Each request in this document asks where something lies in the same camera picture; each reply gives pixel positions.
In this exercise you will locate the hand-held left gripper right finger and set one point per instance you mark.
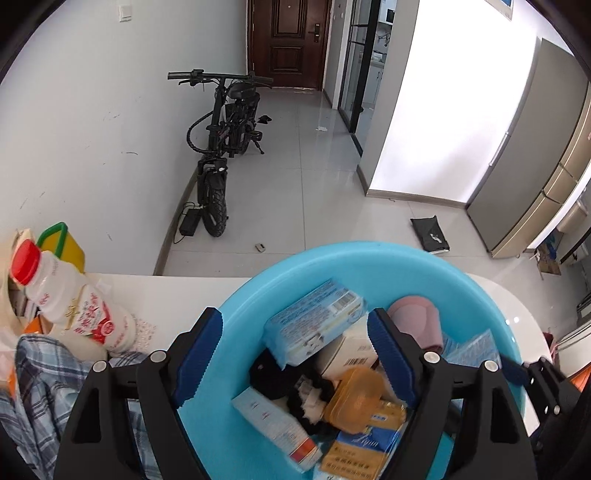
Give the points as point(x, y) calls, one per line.
point(392, 360)

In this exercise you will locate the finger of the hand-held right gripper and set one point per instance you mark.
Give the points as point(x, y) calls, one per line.
point(513, 370)

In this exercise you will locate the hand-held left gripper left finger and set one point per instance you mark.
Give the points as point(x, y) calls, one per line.
point(198, 355)

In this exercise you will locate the blue tissue packet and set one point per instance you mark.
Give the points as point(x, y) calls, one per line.
point(309, 318)
point(473, 346)

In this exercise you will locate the orange translucent box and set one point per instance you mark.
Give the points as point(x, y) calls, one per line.
point(355, 397)

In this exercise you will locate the blue plastic basin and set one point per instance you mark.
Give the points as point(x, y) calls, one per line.
point(323, 263)

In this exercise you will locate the white round desktop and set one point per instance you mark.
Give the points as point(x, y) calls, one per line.
point(184, 295)

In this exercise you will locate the white barcode box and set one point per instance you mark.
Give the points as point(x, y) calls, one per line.
point(351, 350)

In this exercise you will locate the pink cup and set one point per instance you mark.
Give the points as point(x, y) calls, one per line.
point(415, 318)

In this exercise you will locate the orange chair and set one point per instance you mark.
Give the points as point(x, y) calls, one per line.
point(581, 381)

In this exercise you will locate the black fuzzy cloth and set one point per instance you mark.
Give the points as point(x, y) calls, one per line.
point(272, 374)

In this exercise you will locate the long white box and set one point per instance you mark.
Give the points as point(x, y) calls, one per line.
point(272, 424)

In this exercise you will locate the yellow blue box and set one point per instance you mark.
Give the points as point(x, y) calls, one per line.
point(355, 457)

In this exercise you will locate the cardboard box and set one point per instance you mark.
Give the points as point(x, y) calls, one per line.
point(548, 263)

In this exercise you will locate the black floor bag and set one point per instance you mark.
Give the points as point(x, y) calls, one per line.
point(429, 235)

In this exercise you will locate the black battery charger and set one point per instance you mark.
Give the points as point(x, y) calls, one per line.
point(190, 221)

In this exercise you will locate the red-capped milk drink bottle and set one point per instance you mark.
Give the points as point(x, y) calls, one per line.
point(69, 304)

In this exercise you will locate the blue plaid shirt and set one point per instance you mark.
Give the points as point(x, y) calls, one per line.
point(41, 369)

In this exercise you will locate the white plastic bag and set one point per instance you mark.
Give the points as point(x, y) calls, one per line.
point(5, 339)

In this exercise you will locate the black electric bike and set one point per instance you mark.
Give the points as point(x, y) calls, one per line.
point(231, 120)

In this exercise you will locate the black-framed glass door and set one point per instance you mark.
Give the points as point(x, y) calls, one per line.
point(351, 41)

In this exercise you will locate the dark brown entrance door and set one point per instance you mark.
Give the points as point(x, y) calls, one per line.
point(286, 46)

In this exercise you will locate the white light switch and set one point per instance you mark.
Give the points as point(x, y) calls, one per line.
point(126, 12)

